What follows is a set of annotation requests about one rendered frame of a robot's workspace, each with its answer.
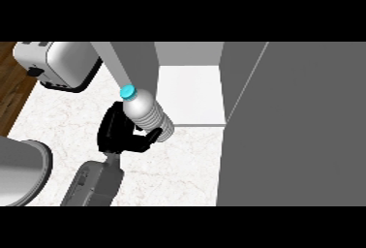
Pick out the flat dark grey cabinet door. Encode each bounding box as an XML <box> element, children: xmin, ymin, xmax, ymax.
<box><xmin>216</xmin><ymin>42</ymin><xmax>366</xmax><ymax>207</ymax></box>

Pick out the grey cabinet with white shelf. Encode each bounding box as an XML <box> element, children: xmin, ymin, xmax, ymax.
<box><xmin>89</xmin><ymin>42</ymin><xmax>269</xmax><ymax>128</ymax></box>

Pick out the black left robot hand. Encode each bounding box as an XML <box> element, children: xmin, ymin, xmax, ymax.
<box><xmin>97</xmin><ymin>101</ymin><xmax>164</xmax><ymax>154</ymax></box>

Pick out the silver toaster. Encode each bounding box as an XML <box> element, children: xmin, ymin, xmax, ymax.
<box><xmin>14</xmin><ymin>42</ymin><xmax>105</xmax><ymax>94</ymax></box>

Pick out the grey round appliance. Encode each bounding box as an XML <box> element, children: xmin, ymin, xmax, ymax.
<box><xmin>0</xmin><ymin>135</ymin><xmax>55</xmax><ymax>207</ymax></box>

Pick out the clear water bottle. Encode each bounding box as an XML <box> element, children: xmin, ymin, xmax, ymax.
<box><xmin>119</xmin><ymin>83</ymin><xmax>176</xmax><ymax>143</ymax></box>

